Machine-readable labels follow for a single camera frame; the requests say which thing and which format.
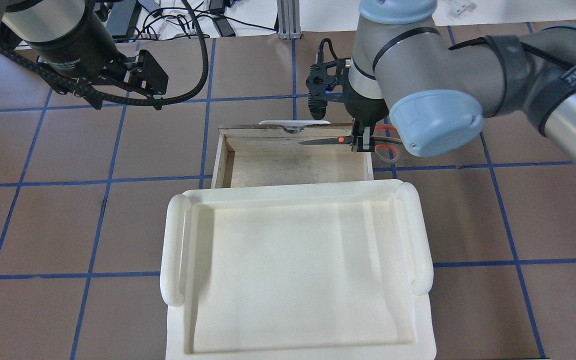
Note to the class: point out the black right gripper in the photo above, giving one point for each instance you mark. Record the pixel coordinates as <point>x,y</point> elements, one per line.
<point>366,109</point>

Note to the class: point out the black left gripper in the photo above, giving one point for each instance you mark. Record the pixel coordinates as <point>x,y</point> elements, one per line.
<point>74,53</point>

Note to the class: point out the red grey scissors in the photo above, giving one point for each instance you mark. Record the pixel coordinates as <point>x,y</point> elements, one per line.
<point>385,148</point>

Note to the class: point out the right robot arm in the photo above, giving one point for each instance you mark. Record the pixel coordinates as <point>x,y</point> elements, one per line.
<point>438,97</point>

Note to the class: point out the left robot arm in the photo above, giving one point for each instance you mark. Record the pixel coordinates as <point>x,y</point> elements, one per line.
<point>43,20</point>

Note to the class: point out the wooden drawer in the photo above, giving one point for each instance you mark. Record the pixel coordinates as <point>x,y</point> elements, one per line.
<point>256,156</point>

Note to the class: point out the black power brick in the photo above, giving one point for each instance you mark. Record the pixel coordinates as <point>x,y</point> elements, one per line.
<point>122,19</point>

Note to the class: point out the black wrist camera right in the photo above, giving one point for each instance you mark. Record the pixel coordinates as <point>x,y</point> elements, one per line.
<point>327,79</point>

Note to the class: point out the white drawer handle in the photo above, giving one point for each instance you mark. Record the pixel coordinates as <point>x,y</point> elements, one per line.
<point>293,126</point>

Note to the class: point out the aluminium frame post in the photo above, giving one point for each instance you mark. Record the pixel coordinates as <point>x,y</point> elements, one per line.
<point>288,20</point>

